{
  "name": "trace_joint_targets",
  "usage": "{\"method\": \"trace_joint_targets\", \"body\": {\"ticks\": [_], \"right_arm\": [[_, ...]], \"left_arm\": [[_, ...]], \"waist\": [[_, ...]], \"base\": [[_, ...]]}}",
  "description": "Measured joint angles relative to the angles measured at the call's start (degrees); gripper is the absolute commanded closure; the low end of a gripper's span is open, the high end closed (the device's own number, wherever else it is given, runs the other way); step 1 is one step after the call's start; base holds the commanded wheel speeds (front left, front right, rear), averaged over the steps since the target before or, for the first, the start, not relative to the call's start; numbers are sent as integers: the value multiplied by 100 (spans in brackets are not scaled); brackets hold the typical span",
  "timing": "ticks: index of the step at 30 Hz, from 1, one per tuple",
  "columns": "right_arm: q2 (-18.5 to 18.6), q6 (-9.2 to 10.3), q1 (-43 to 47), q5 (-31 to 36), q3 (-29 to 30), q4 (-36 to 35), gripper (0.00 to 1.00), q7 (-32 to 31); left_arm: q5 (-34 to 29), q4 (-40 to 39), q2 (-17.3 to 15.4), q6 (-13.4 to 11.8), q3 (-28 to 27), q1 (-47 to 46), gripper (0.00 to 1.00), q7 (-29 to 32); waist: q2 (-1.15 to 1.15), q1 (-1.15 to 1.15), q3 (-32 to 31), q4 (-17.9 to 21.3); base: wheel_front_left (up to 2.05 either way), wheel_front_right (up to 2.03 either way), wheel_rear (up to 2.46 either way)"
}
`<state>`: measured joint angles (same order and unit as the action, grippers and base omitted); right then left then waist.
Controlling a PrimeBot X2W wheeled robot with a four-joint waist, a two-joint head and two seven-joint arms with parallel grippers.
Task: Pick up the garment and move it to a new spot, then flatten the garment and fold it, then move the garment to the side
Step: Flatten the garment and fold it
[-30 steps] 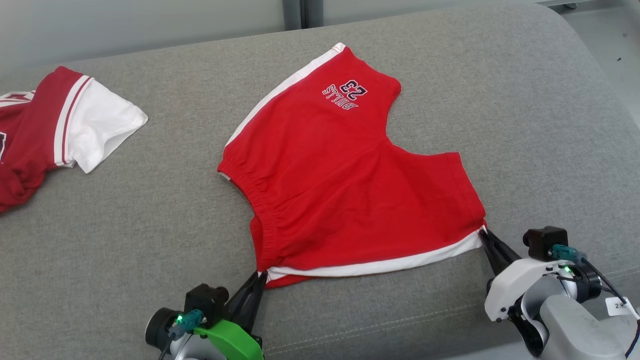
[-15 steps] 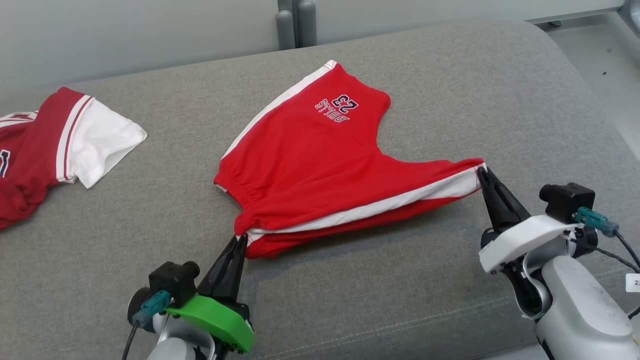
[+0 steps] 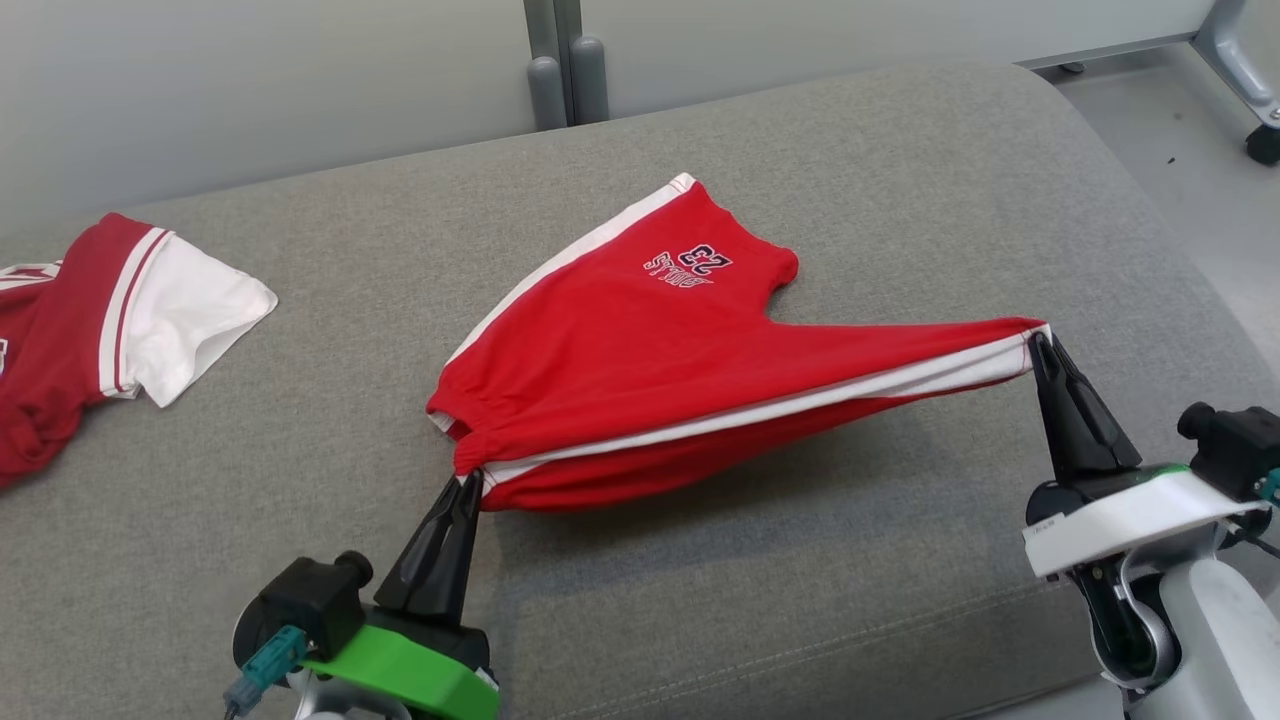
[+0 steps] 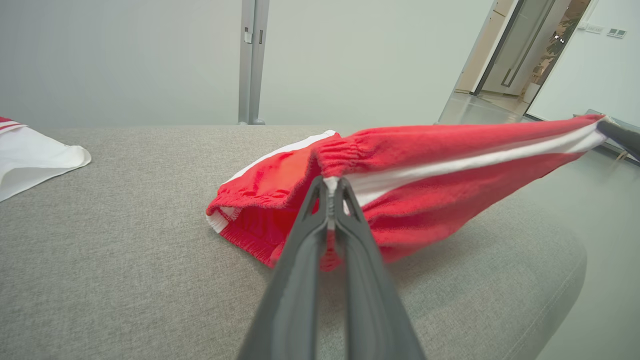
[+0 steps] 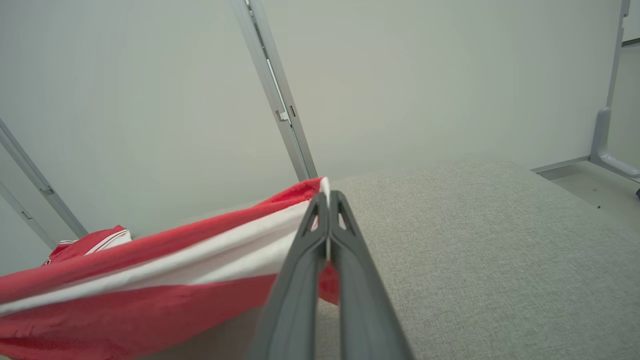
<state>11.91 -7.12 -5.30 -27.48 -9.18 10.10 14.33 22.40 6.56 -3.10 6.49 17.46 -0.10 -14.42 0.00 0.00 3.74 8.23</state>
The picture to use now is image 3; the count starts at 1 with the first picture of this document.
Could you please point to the white partition panel grey frame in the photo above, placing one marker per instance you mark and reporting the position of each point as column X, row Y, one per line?
column 250, row 80
column 850, row 30

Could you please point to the red Bulls jersey white sleeves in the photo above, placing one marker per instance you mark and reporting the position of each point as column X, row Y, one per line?
column 60, row 340

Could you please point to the black caster wheel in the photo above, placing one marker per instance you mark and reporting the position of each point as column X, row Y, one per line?
column 1266, row 145

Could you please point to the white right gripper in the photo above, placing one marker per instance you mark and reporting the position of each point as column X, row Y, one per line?
column 1130, row 515

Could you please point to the teal left camera connector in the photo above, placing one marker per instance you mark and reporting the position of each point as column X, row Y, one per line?
column 265, row 665

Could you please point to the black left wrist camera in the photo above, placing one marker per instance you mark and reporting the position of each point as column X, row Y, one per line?
column 310, row 605

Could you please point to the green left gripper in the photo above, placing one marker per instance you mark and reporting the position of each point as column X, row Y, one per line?
column 420, row 665

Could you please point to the teal right camera connector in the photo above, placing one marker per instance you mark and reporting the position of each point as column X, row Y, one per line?
column 1272, row 486

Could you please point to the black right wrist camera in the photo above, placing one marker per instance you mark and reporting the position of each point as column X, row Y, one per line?
column 1235, row 445

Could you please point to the grey fabric sofa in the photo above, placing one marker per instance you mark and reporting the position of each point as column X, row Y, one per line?
column 800, row 600

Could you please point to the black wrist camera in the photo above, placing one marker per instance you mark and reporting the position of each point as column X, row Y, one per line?
column 310, row 605
column 1235, row 445

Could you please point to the red shorts white stripe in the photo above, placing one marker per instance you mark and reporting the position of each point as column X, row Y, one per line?
column 650, row 370

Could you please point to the teal camera connector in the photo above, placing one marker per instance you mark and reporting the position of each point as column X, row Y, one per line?
column 265, row 665
column 1272, row 486

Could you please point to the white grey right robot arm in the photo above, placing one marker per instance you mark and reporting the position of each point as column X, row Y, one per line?
column 1210, row 640

